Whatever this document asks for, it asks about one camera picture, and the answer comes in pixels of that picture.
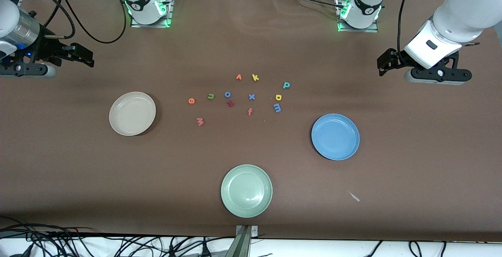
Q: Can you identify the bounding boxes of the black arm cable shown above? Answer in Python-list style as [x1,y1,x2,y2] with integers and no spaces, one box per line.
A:
[397,0,419,53]
[41,0,128,44]

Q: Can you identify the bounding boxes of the blue plate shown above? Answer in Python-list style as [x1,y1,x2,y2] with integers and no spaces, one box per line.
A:
[311,113,360,161]

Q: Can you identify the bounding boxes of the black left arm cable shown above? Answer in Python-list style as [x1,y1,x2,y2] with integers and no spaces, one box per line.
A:
[397,0,419,53]

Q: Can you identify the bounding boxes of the tangled black cable bundle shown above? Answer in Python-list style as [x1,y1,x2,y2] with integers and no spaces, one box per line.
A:
[0,217,236,257]

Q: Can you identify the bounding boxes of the green plate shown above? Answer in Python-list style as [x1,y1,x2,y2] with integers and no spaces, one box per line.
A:
[220,164,273,218]

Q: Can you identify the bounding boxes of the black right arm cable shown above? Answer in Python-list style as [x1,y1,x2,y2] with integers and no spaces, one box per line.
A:
[41,0,128,44]

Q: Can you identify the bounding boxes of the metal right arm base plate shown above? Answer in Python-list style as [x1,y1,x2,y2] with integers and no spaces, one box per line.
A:
[131,0,174,28]

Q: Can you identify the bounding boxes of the brown paper table cover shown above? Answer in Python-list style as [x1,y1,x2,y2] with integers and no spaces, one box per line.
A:
[0,0,502,242]

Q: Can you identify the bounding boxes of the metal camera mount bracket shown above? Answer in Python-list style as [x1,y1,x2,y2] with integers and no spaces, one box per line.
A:
[224,225,258,257]

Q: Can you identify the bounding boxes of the beige plate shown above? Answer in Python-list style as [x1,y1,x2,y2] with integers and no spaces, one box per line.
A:
[109,91,156,136]

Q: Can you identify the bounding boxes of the loose black cables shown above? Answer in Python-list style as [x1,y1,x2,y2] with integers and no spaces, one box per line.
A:
[363,241,447,257]

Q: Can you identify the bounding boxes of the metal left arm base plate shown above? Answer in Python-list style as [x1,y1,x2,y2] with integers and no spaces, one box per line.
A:
[336,0,379,33]

